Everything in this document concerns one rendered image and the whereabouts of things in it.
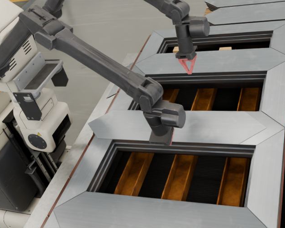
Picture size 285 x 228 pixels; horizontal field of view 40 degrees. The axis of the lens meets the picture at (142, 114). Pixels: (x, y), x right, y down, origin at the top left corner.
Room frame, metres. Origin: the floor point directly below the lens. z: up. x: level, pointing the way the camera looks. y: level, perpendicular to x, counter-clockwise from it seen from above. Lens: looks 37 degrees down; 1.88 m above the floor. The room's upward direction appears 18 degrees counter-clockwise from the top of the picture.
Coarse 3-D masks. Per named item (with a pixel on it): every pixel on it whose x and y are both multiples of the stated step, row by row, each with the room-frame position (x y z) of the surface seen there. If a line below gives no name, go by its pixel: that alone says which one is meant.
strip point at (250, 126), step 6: (246, 114) 1.12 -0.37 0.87; (246, 120) 1.09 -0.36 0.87; (252, 120) 1.08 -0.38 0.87; (246, 126) 1.06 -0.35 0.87; (252, 126) 1.05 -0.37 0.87; (258, 126) 1.04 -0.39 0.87; (264, 126) 1.03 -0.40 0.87; (240, 132) 1.04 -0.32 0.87; (246, 132) 1.03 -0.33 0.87; (252, 132) 1.02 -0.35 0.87; (258, 132) 1.01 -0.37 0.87; (240, 138) 1.01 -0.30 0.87; (246, 138) 1.00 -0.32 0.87
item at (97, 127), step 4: (104, 116) 1.40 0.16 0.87; (108, 116) 1.39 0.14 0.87; (96, 120) 1.39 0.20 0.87; (100, 120) 1.38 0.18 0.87; (104, 120) 1.37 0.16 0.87; (96, 124) 1.36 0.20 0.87; (100, 124) 1.35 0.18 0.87; (104, 124) 1.34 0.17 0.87; (92, 128) 1.34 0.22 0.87; (96, 128) 1.33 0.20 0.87; (100, 128) 1.32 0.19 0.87; (96, 132) 1.31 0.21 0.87; (100, 132) 1.30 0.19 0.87; (96, 136) 1.28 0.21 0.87
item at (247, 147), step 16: (256, 32) 1.67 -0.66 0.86; (272, 32) 1.63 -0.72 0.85; (160, 48) 1.83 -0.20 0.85; (160, 80) 1.58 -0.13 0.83; (176, 80) 1.54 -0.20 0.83; (192, 80) 1.50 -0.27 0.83; (208, 80) 1.46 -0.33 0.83; (224, 80) 1.42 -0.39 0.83; (240, 80) 1.39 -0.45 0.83; (256, 80) 1.35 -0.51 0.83; (256, 112) 1.11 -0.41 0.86; (272, 128) 1.00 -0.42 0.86; (112, 144) 1.22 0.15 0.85; (128, 144) 1.19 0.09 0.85; (144, 144) 1.16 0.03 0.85; (160, 144) 1.13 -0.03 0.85; (176, 144) 1.10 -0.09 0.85; (192, 144) 1.07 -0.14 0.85; (208, 144) 1.04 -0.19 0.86; (224, 144) 1.01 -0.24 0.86; (240, 144) 0.98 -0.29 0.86; (256, 144) 0.96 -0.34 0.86; (112, 160) 1.16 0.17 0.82; (96, 176) 1.07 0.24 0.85
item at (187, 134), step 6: (186, 114) 1.23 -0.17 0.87; (192, 114) 1.22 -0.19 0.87; (198, 114) 1.21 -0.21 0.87; (186, 120) 1.20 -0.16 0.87; (192, 120) 1.19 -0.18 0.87; (198, 120) 1.17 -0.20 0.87; (186, 126) 1.16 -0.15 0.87; (192, 126) 1.15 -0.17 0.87; (180, 132) 1.14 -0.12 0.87; (186, 132) 1.13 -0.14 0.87; (192, 132) 1.12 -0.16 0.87; (174, 138) 1.12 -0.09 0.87; (180, 138) 1.11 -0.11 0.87; (186, 138) 1.10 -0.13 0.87; (192, 138) 1.09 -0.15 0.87
